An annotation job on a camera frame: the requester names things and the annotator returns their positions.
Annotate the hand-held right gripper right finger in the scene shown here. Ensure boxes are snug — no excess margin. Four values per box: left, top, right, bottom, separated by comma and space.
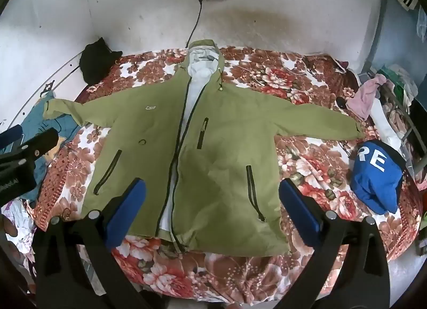
278, 178, 391, 309

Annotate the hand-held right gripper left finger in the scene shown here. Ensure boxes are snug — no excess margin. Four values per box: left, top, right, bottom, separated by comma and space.
31, 177, 147, 309

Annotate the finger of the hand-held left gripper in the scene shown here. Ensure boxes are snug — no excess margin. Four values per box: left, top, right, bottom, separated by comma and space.
0, 128, 60, 172
0, 125, 25, 154

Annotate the olive green hooded jacket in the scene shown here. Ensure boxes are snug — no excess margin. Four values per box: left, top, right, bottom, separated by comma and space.
43, 39, 366, 258

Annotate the pale floral sheet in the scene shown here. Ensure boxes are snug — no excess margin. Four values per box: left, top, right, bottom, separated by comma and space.
0, 196, 38, 264

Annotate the teal printed cloth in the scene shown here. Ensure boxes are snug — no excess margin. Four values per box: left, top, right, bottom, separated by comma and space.
20, 91, 82, 196

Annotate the red brown floral blanket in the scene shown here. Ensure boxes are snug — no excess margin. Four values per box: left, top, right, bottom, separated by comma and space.
33, 46, 419, 306

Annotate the blue garment with white letters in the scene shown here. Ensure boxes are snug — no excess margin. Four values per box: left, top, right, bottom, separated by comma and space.
350, 140, 406, 214

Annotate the black cloth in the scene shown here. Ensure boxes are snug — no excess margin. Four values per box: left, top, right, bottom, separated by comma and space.
79, 37, 123, 86

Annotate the white cloth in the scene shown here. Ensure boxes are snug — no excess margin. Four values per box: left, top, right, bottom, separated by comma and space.
370, 97, 403, 150

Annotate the pink cloth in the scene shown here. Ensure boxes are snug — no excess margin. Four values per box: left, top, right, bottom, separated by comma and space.
346, 74, 388, 122

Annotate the green plastic bag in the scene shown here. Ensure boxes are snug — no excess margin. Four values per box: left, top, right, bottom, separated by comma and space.
380, 65, 418, 97

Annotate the thin white cable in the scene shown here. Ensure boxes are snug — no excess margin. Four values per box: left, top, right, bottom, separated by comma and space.
230, 51, 311, 88

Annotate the black power cable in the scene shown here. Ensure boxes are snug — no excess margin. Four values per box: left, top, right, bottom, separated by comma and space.
185, 0, 205, 49

